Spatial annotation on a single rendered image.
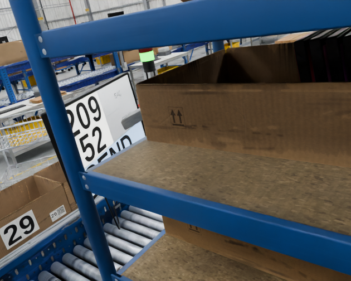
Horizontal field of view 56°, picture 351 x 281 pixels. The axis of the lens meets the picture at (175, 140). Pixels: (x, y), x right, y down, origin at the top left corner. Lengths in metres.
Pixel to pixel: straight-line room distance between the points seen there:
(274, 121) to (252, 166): 0.06
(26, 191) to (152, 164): 1.54
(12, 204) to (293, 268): 1.64
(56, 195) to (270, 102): 1.43
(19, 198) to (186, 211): 1.65
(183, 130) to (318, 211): 0.25
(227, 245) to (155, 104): 0.26
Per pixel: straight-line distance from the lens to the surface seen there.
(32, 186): 1.99
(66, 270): 1.68
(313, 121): 0.41
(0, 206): 1.95
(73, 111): 1.02
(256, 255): 0.56
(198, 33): 0.29
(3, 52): 6.54
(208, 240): 0.60
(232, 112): 0.45
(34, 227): 1.72
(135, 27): 0.33
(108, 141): 1.15
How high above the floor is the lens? 1.74
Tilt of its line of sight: 21 degrees down
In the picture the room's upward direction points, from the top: 11 degrees counter-clockwise
